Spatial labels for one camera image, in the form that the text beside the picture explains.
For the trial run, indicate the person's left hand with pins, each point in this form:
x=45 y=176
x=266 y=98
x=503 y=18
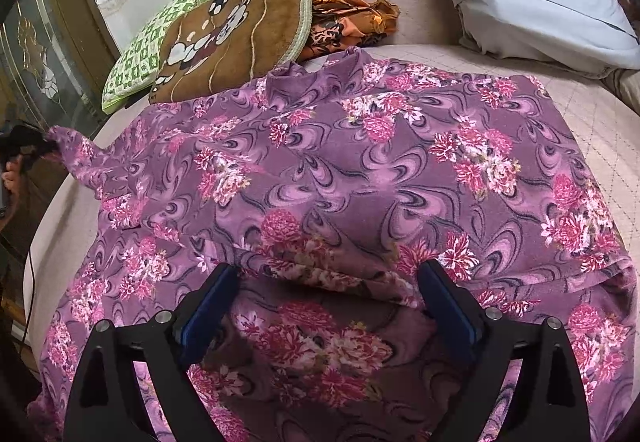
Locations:
x=11 y=179

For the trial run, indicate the purple floral garment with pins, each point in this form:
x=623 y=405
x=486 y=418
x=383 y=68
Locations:
x=325 y=162

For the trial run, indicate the green patterned cushion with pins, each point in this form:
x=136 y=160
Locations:
x=145 y=47

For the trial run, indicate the glass cabinet door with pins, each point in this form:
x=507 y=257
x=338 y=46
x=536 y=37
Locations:
x=45 y=57

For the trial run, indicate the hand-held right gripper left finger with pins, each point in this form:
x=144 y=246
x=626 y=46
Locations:
x=211 y=306

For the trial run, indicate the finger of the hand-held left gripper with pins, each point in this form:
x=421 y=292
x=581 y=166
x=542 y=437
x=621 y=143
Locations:
x=44 y=143

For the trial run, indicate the orange patterned cloth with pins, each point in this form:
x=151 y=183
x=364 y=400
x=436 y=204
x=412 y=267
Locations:
x=345 y=17

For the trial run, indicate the beige striped cushion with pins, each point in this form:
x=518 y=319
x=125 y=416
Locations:
x=627 y=87

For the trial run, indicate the brown cartoon cushion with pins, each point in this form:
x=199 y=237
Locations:
x=225 y=37

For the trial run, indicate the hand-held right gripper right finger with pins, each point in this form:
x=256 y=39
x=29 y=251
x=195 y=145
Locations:
x=450 y=307

